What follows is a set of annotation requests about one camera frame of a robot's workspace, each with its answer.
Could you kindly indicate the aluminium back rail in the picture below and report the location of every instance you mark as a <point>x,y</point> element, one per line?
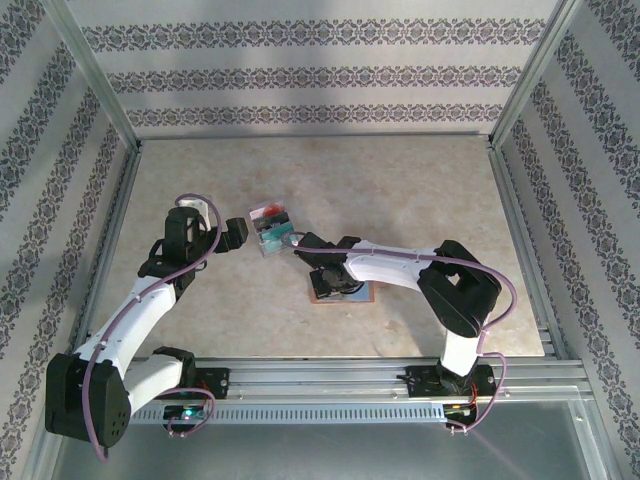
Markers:
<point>320,136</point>

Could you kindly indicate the clear acrylic card box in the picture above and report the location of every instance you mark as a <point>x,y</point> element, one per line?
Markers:
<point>272,252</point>

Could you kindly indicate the brown leather wallet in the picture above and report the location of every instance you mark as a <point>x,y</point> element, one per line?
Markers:
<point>365,295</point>

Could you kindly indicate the black card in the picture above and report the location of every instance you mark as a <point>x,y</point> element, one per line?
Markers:
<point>272,220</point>

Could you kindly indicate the aluminium side rail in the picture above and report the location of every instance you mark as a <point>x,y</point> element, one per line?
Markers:
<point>525,250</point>
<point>109,250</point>

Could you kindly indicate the grey sheet metal shelf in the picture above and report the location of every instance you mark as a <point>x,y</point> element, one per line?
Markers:
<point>320,455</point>

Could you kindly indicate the red and white card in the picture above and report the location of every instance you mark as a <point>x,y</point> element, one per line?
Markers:
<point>273,207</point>

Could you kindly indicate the white card with red circle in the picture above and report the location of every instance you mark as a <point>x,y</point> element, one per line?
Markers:
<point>257,213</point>

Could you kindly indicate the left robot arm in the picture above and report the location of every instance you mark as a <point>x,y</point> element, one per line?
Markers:
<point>130,320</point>

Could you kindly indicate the small controller board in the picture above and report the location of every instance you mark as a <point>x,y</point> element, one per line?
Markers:
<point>187,414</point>
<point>457,411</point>

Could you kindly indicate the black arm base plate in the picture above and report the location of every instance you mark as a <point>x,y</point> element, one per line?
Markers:
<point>420,385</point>
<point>220,382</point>

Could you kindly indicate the aluminium frame post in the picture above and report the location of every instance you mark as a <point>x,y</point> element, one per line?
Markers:
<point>98,75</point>
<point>532,75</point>

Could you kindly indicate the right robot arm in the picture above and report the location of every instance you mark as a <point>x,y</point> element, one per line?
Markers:
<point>390,265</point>

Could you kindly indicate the aluminium mounting rail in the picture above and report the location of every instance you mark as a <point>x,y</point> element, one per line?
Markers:
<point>320,382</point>

